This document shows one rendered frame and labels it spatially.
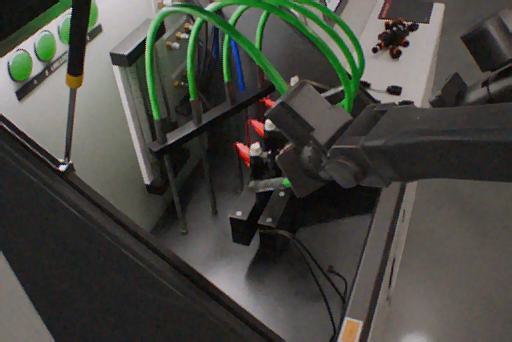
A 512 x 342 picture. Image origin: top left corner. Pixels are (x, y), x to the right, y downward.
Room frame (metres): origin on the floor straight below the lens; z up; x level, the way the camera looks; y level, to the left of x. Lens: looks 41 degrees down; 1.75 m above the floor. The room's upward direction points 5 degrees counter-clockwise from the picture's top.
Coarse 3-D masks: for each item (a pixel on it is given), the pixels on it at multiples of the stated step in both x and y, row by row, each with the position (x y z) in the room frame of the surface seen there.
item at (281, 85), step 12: (168, 12) 0.78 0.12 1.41; (180, 12) 0.76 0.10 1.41; (192, 12) 0.74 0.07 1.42; (204, 12) 0.72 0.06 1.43; (156, 24) 0.81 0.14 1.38; (216, 24) 0.70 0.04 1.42; (228, 24) 0.69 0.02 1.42; (240, 36) 0.67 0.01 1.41; (252, 48) 0.66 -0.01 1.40; (264, 60) 0.64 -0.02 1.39; (276, 72) 0.63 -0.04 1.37; (276, 84) 0.62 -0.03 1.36; (156, 96) 0.86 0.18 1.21; (156, 108) 0.85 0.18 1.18; (156, 120) 0.85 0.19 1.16
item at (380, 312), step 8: (400, 216) 0.93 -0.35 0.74; (392, 248) 0.82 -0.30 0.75; (392, 256) 0.86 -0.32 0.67; (392, 264) 0.89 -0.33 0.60; (392, 272) 0.89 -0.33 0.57; (384, 280) 0.73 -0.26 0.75; (384, 288) 0.76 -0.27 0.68; (384, 296) 0.79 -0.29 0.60; (384, 304) 0.83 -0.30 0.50; (376, 312) 0.65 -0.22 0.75; (384, 312) 0.87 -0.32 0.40; (376, 320) 0.67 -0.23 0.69; (384, 320) 0.92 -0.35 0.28; (376, 328) 0.69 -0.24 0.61; (376, 336) 0.73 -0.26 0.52
